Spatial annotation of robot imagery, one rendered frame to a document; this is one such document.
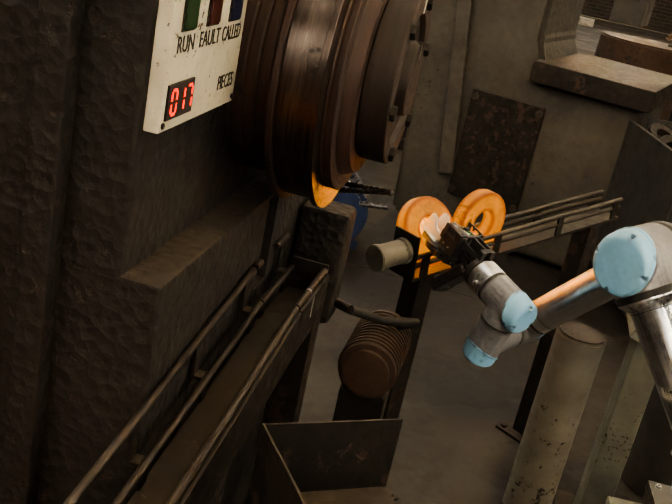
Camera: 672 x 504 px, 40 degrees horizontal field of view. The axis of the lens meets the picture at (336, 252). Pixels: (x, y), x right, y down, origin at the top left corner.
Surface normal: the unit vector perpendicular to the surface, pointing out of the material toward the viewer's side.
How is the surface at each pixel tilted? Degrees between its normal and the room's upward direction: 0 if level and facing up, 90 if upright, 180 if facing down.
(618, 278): 85
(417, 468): 0
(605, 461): 90
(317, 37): 73
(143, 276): 0
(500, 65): 90
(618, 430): 90
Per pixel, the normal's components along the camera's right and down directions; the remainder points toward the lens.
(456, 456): 0.19, -0.91
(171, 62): 0.95, 0.26
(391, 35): -0.10, -0.22
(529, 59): -0.46, 0.23
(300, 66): -0.22, 0.22
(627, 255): -0.74, 0.01
